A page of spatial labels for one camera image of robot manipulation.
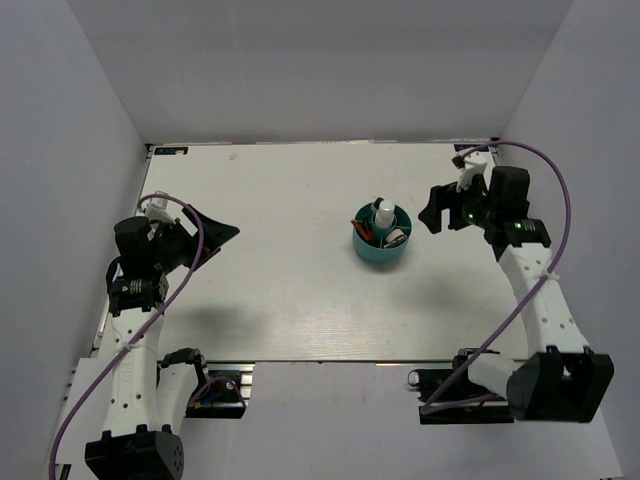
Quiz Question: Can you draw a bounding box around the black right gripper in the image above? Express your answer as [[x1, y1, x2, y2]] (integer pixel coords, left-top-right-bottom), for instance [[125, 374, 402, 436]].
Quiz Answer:
[[417, 171, 497, 234]]

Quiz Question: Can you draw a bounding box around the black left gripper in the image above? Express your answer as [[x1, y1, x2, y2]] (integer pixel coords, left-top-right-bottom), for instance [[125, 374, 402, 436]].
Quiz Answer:
[[150, 204, 239, 274]]

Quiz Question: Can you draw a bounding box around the round beige eyeshadow compact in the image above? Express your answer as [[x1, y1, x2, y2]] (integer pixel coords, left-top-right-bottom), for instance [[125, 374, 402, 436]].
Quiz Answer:
[[383, 228, 407, 249]]

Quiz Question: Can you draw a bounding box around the red lip gloss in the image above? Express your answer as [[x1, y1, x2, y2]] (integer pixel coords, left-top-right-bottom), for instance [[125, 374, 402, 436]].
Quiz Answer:
[[351, 219, 375, 245]]

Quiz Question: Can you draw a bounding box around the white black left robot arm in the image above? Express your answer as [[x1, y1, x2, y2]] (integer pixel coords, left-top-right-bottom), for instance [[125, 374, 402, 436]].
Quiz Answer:
[[84, 204, 240, 479]]

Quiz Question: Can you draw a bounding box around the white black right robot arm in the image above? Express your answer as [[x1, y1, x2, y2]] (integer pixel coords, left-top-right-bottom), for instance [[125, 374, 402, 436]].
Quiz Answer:
[[419, 167, 614, 423]]

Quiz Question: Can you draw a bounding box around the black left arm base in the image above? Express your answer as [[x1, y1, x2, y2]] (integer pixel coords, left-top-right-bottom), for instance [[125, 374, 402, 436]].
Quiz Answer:
[[186, 363, 254, 420]]

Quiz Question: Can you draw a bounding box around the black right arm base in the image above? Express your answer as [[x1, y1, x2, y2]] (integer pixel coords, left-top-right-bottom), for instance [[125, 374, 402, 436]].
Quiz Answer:
[[407, 348, 514, 425]]

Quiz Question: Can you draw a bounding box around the teal round organizer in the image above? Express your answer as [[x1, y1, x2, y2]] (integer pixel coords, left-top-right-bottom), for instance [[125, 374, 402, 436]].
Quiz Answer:
[[351, 202, 412, 264]]

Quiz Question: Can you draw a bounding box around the dark table logo sticker left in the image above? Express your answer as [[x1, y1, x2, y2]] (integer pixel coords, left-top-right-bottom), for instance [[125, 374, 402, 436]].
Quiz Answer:
[[154, 146, 189, 156]]

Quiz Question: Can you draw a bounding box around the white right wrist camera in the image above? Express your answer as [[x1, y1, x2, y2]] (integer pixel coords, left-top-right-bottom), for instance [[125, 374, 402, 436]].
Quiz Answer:
[[452, 150, 487, 193]]

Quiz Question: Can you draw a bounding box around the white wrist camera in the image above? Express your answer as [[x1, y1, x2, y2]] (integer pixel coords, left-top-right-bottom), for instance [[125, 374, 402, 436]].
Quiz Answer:
[[452, 150, 487, 193], [139, 191, 175, 224]]

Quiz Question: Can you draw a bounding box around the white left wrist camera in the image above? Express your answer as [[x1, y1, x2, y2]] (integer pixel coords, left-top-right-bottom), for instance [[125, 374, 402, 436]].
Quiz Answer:
[[139, 191, 175, 224]]

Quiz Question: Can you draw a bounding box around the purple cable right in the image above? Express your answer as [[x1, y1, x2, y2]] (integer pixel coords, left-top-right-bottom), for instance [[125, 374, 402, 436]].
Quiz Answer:
[[419, 141, 572, 416]]

